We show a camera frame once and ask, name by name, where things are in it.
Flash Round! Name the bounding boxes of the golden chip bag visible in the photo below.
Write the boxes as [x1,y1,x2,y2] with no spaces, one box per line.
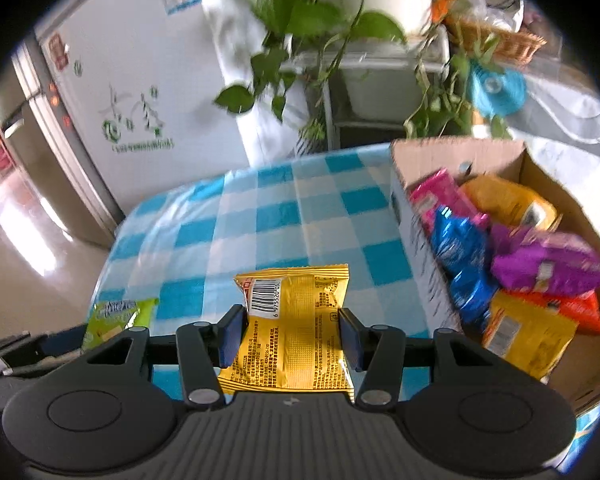
[460,174,562,231]

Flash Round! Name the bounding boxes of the grey door frame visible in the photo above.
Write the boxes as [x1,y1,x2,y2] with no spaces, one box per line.
[0,34,124,248]

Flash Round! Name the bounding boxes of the red snack bag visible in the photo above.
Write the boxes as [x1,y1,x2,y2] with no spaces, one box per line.
[506,290,600,335]

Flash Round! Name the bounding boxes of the blue checkered tablecloth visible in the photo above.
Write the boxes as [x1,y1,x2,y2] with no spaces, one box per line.
[86,142,432,401]

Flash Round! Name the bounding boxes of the green pothos plant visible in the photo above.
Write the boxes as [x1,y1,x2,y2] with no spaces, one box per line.
[214,0,502,139]

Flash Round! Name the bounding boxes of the pink snack bag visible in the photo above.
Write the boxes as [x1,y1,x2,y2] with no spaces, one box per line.
[408,168,490,236]

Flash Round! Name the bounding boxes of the yellow biscuit packet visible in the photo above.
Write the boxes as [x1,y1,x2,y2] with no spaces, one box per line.
[219,264,354,396]

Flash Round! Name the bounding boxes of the wicker basket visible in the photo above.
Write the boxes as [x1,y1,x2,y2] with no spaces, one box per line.
[443,15,546,66]

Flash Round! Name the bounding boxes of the blue snack bag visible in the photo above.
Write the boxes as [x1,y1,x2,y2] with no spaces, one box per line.
[430,207,498,330]

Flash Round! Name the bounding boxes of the small yellow snack packet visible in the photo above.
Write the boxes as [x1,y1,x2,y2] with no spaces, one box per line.
[482,292,578,379]

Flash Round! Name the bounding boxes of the cardboard box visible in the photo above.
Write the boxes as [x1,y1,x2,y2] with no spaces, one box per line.
[390,138,600,413]

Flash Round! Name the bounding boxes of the purple snack bag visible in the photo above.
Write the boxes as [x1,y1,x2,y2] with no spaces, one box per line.
[490,224,600,297]

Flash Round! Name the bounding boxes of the white refrigerator with tree print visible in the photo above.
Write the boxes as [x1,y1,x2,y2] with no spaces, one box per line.
[34,0,249,212]

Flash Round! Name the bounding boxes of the green cracker bag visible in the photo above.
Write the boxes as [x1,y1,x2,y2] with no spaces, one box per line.
[81,298,159,351]

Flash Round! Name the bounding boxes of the white metal plant stand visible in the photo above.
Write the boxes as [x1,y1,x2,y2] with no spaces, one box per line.
[288,28,451,151]

